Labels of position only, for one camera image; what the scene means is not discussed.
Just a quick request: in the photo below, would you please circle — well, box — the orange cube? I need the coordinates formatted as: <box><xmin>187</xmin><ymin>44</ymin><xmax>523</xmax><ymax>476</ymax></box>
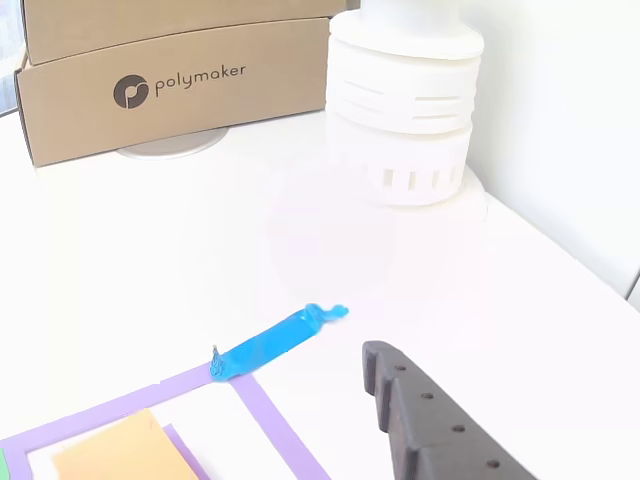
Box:
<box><xmin>51</xmin><ymin>408</ymin><xmax>199</xmax><ymax>480</ymax></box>

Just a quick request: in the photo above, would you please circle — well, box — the blue tape strip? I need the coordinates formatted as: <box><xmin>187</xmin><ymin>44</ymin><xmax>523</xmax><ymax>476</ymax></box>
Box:
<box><xmin>208</xmin><ymin>302</ymin><xmax>350</xmax><ymax>384</ymax></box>

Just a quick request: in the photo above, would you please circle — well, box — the large purple cube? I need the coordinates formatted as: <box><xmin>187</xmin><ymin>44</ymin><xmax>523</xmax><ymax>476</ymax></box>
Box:
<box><xmin>162</xmin><ymin>423</ymin><xmax>211</xmax><ymax>480</ymax></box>

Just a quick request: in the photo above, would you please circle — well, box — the grey round disc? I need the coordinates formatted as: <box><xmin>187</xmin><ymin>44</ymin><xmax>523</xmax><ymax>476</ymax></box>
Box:
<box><xmin>117</xmin><ymin>127</ymin><xmax>230</xmax><ymax>160</ymax></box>

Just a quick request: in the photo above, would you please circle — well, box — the polymaker cardboard box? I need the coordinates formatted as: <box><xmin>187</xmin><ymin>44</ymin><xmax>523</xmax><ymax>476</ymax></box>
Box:
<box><xmin>13</xmin><ymin>17</ymin><xmax>332</xmax><ymax>169</ymax></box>

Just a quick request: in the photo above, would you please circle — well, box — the plain cardboard box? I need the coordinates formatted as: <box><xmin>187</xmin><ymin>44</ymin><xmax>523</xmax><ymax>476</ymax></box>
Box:
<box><xmin>20</xmin><ymin>0</ymin><xmax>362</xmax><ymax>66</ymax></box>

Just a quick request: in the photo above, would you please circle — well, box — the purple square frame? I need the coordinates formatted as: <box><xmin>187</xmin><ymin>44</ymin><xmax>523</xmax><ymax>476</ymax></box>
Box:
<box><xmin>0</xmin><ymin>362</ymin><xmax>332</xmax><ymax>480</ymax></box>

